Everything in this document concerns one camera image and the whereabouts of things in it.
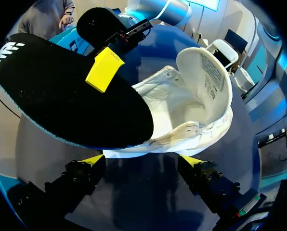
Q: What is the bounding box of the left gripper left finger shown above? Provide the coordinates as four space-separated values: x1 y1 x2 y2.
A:
44 154 107 214

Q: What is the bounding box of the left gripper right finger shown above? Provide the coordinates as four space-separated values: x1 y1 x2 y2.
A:
178 155 243 214

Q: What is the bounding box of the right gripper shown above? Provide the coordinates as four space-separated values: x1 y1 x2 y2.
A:
76 7 154 93

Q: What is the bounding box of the black and blue insole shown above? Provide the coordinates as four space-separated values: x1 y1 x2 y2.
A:
0 33 155 151

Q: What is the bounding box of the white shoe with black mark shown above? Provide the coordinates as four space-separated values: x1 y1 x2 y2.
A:
102 47 234 160

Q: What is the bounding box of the teal box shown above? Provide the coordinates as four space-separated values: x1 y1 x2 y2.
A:
48 27 96 57

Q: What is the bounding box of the person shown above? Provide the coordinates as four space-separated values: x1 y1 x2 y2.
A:
17 0 76 41

